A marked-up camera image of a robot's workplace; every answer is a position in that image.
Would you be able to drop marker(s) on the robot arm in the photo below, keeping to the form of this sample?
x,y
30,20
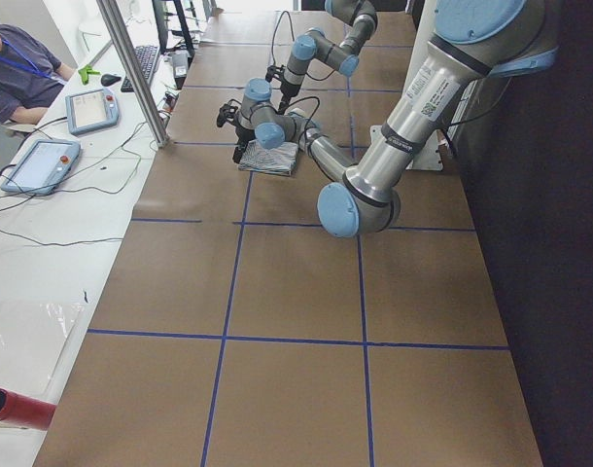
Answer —
x,y
343,58
471,40

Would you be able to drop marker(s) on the green plastic tool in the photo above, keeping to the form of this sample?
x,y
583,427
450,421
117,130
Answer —
x,y
86,72

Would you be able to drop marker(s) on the clear plastic bag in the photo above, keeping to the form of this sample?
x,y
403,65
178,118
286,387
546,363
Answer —
x,y
33,336

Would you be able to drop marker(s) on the red cylinder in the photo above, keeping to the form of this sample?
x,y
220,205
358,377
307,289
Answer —
x,y
25,412

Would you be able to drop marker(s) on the black computer mouse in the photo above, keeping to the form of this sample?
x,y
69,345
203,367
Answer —
x,y
108,80

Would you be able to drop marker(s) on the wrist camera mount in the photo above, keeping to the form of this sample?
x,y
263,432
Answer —
x,y
227,113
275,72

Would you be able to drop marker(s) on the black keyboard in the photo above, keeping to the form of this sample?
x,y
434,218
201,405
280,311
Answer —
x,y
148,57

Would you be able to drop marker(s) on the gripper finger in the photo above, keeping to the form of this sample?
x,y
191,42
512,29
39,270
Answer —
x,y
237,154

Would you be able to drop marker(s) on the teach pendant with red button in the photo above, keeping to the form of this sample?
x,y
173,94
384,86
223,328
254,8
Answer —
x,y
91,110

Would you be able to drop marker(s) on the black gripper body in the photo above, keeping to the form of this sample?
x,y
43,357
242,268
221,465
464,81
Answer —
x,y
240,134
287,91

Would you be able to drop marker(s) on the aluminium frame post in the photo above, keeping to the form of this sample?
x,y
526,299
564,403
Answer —
x,y
116,27

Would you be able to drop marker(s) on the striped polo shirt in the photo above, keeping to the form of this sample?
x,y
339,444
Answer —
x,y
277,161

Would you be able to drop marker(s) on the seated person in blue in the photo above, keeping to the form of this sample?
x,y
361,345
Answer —
x,y
31,76

